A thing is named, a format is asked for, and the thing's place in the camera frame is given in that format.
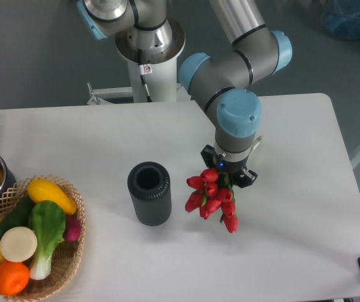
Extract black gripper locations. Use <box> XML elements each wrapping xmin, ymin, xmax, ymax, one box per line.
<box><xmin>200</xmin><ymin>144</ymin><xmax>258</xmax><ymax>188</ymax></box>

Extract red tulip bouquet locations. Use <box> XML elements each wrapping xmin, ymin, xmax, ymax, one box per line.
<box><xmin>184</xmin><ymin>168</ymin><xmax>239</xmax><ymax>233</ymax></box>

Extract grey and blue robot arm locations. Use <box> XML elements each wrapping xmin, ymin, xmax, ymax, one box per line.
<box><xmin>77</xmin><ymin>1</ymin><xmax>293</xmax><ymax>187</ymax></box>

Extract dark grey ribbed vase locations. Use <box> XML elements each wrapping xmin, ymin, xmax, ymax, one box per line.
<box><xmin>127</xmin><ymin>162</ymin><xmax>172</xmax><ymax>227</ymax></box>

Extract purple red radish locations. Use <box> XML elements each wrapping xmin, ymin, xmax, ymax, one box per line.
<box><xmin>63</xmin><ymin>215</ymin><xmax>82</xmax><ymax>242</ymax></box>

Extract green bok choy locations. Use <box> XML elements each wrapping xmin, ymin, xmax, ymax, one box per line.
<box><xmin>29</xmin><ymin>201</ymin><xmax>66</xmax><ymax>281</ymax></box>

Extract woven wicker basket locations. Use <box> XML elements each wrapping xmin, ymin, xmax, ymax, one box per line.
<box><xmin>0</xmin><ymin>175</ymin><xmax>86</xmax><ymax>301</ymax></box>

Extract blue mesh bag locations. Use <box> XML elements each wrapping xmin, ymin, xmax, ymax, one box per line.
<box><xmin>320</xmin><ymin>1</ymin><xmax>360</xmax><ymax>40</ymax></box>

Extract yellow squash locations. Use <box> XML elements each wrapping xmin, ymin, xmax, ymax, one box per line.
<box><xmin>27</xmin><ymin>179</ymin><xmax>77</xmax><ymax>215</ymax></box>

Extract dark green cucumber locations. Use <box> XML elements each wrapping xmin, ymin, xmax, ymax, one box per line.
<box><xmin>0</xmin><ymin>195</ymin><xmax>35</xmax><ymax>239</ymax></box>

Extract white round radish slice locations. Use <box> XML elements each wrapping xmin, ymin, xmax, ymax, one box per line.
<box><xmin>0</xmin><ymin>226</ymin><xmax>37</xmax><ymax>262</ymax></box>

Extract orange tomato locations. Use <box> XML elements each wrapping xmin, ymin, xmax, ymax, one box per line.
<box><xmin>0</xmin><ymin>262</ymin><xmax>30</xmax><ymax>296</ymax></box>

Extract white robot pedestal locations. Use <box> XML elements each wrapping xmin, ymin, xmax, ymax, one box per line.
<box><xmin>87</xmin><ymin>16</ymin><xmax>186</xmax><ymax>104</ymax></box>

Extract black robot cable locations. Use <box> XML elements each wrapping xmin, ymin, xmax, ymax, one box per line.
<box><xmin>137</xmin><ymin>48</ymin><xmax>153</xmax><ymax>103</ymax></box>

